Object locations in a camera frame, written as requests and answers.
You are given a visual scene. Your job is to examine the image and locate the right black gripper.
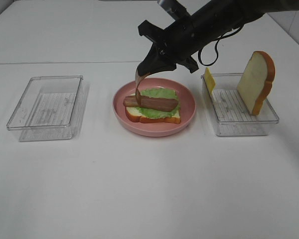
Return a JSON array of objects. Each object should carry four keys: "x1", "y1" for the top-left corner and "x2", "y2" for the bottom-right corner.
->
[{"x1": 137, "y1": 20, "x2": 198, "y2": 77}]

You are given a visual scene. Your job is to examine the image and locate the bacon strip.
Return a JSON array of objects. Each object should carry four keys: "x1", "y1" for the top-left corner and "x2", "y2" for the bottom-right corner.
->
[
  {"x1": 135, "y1": 70, "x2": 150, "y2": 106},
  {"x1": 123, "y1": 96, "x2": 178, "y2": 112}
]

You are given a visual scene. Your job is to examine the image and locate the green lettuce leaf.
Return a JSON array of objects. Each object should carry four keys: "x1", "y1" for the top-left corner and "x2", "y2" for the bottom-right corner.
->
[{"x1": 135, "y1": 88, "x2": 180, "y2": 119}]

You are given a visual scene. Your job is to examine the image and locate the bread slice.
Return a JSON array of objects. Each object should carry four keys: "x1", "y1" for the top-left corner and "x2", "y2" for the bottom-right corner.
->
[
  {"x1": 237, "y1": 51, "x2": 276, "y2": 116},
  {"x1": 124, "y1": 94, "x2": 181, "y2": 124}
]

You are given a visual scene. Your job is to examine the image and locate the yellow cheese slice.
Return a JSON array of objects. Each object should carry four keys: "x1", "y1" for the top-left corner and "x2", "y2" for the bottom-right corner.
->
[{"x1": 204, "y1": 67, "x2": 216, "y2": 95}]

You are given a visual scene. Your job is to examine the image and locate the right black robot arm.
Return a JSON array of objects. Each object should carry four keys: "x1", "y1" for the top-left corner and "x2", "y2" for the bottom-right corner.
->
[{"x1": 137, "y1": 0, "x2": 299, "y2": 77}]

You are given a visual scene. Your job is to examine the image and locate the pink round plate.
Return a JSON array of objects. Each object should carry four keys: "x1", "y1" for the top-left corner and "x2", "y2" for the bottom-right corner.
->
[{"x1": 113, "y1": 78, "x2": 196, "y2": 137}]

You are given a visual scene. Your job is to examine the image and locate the right clear plastic container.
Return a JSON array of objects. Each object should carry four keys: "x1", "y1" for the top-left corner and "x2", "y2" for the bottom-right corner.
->
[{"x1": 201, "y1": 73, "x2": 279, "y2": 136}]

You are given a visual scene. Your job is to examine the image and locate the clear plastic container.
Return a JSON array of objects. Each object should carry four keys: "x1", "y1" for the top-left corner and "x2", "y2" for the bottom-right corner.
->
[
  {"x1": 6, "y1": 75, "x2": 84, "y2": 142},
  {"x1": 201, "y1": 73, "x2": 279, "y2": 136}
]

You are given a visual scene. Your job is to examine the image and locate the left clear plastic container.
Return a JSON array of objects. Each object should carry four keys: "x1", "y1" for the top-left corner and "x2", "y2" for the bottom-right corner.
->
[{"x1": 6, "y1": 75, "x2": 84, "y2": 142}]

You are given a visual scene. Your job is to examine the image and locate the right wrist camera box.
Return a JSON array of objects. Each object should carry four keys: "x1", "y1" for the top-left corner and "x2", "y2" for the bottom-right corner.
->
[{"x1": 157, "y1": 0, "x2": 190, "y2": 20}]

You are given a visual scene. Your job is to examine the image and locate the right black cable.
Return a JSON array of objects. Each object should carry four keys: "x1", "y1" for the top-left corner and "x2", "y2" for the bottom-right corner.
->
[{"x1": 196, "y1": 27, "x2": 242, "y2": 67}]

